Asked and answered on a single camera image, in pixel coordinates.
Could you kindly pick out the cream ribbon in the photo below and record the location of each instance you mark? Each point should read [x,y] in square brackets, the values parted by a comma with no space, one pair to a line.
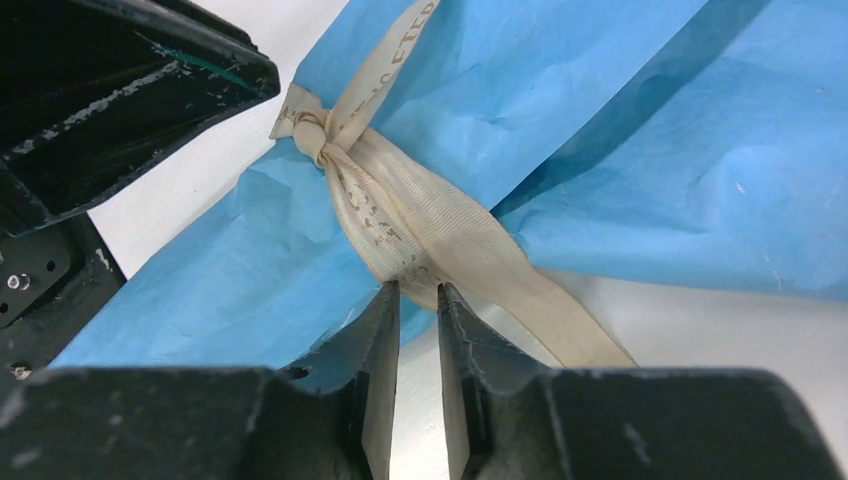
[411,226]

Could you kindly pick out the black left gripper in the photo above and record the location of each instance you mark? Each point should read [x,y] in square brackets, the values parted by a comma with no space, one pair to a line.
[53,281]

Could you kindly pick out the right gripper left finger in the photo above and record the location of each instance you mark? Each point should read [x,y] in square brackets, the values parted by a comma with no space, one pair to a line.
[327,415]

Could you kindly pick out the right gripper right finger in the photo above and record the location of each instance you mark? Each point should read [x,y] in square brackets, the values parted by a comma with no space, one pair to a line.
[508,416]

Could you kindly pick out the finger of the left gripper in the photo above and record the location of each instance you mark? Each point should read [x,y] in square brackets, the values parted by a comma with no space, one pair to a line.
[96,93]

